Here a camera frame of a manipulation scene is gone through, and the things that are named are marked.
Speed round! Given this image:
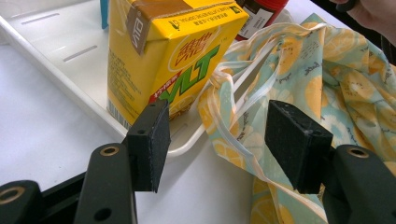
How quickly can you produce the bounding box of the red round can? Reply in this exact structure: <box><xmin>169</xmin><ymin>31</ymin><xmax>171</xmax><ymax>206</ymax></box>
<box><xmin>234</xmin><ymin>0</ymin><xmax>290</xmax><ymax>42</ymax></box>

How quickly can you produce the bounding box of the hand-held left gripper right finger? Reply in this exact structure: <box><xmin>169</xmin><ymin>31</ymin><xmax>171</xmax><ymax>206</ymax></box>
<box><xmin>264</xmin><ymin>100</ymin><xmax>396</xmax><ymax>224</ymax></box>

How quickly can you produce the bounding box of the yellow drink carton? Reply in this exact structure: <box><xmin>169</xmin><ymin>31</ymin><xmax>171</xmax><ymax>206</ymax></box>
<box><xmin>106</xmin><ymin>0</ymin><xmax>250</xmax><ymax>130</ymax></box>

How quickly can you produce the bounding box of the white plastic tray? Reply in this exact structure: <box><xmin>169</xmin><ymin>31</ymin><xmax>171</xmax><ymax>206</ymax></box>
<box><xmin>0</xmin><ymin>0</ymin><xmax>219</xmax><ymax>158</ymax></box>

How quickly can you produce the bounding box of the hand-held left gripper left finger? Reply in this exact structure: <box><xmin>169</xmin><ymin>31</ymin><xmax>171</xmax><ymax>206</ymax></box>
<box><xmin>73</xmin><ymin>98</ymin><xmax>172</xmax><ymax>224</ymax></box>

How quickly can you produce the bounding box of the lemon print cloth bag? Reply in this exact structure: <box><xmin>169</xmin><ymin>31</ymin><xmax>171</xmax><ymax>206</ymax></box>
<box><xmin>197</xmin><ymin>12</ymin><xmax>396</xmax><ymax>224</ymax></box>

